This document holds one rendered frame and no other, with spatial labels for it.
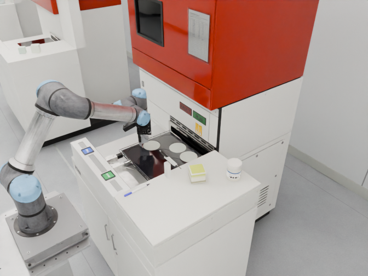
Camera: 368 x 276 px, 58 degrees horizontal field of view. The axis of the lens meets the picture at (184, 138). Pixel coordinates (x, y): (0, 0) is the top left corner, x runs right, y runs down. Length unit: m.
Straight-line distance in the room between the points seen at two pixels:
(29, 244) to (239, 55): 1.28
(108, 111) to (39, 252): 0.66
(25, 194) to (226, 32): 1.11
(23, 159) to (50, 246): 0.40
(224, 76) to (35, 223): 1.09
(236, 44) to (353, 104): 1.59
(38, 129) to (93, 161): 0.40
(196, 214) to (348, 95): 1.91
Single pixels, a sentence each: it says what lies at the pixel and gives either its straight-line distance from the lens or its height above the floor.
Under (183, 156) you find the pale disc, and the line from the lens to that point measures 1.90.
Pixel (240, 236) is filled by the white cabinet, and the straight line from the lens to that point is 1.84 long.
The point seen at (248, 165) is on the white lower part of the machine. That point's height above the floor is 0.71.
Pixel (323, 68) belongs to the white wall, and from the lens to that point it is 3.08.
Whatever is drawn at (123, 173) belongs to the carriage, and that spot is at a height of 0.88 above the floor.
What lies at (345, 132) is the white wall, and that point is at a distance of 3.14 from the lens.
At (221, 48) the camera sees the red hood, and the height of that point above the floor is 1.54.
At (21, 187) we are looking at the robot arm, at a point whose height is 1.11.
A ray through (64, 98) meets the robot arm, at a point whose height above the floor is 1.43.
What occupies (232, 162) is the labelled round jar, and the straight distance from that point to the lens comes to 1.61.
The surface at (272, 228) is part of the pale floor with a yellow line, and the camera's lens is 2.79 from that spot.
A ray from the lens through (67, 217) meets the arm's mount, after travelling 1.67.
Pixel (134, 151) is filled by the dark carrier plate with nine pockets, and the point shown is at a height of 0.90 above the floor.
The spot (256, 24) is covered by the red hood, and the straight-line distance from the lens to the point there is 1.71.
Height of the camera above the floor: 2.05
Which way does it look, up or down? 34 degrees down
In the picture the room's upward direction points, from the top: straight up
